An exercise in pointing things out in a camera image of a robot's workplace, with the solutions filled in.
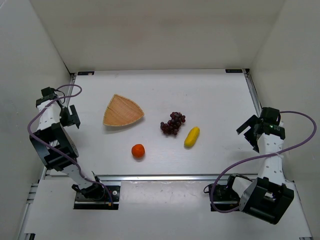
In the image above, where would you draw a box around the orange fake tangerine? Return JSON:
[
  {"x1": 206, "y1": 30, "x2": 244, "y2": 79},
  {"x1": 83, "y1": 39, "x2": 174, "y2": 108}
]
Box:
[{"x1": 131, "y1": 144, "x2": 145, "y2": 159}]

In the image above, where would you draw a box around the purple fake grape bunch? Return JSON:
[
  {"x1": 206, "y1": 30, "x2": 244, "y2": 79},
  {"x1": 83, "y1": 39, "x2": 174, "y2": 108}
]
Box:
[{"x1": 160, "y1": 112, "x2": 186, "y2": 136}]

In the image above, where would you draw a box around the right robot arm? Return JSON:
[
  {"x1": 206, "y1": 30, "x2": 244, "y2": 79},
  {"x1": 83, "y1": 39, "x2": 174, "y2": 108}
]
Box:
[{"x1": 209, "y1": 107, "x2": 294, "y2": 225}]

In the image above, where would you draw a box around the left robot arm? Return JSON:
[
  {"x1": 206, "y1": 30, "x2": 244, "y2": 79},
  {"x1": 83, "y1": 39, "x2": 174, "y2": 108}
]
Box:
[{"x1": 27, "y1": 87, "x2": 108, "y2": 201}]

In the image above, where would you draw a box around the woven bamboo fruit basket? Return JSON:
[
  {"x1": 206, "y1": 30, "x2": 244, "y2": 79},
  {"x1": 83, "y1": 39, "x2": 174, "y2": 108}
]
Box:
[{"x1": 102, "y1": 94, "x2": 145, "y2": 127}]

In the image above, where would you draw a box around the yellow fake fruit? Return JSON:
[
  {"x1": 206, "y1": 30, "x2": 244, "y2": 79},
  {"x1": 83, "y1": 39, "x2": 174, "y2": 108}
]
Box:
[{"x1": 184, "y1": 126, "x2": 200, "y2": 148}]

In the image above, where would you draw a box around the aluminium table frame rail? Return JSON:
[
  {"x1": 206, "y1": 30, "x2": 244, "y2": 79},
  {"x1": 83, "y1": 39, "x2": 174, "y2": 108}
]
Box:
[{"x1": 41, "y1": 68, "x2": 296, "y2": 186}]

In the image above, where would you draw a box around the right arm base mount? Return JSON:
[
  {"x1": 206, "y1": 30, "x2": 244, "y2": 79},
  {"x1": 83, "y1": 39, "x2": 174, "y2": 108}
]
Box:
[{"x1": 213, "y1": 184, "x2": 240, "y2": 211}]

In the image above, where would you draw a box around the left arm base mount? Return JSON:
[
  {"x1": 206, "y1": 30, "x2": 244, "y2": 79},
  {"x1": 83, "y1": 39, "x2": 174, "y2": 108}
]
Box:
[{"x1": 71, "y1": 184, "x2": 121, "y2": 210}]

